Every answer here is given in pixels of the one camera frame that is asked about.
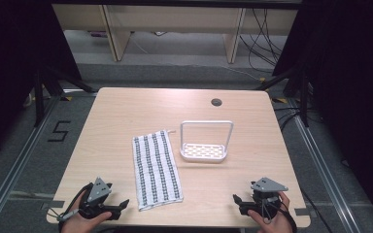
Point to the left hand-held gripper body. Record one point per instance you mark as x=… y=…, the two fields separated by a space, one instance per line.
x=99 y=190

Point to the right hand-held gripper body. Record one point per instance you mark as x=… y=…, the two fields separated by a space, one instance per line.
x=265 y=185

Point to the white striped dish towel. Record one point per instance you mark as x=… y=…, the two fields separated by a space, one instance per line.
x=157 y=170

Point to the person's left hand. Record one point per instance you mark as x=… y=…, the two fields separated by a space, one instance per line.
x=77 y=224

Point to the person's right hand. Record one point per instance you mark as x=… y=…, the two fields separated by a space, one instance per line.
x=280 y=225

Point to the black metal stand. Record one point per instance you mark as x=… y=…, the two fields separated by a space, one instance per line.
x=39 y=97
x=303 y=97

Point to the round table grommet hole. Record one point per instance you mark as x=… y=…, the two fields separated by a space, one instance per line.
x=216 y=102

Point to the dark curtain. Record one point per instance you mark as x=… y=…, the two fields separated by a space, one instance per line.
x=349 y=81
x=9 y=64

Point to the light wooden desk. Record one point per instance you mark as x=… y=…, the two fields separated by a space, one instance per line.
x=119 y=35

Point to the aluminium floor rail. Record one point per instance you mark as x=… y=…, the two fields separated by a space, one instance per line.
x=323 y=174
x=19 y=161

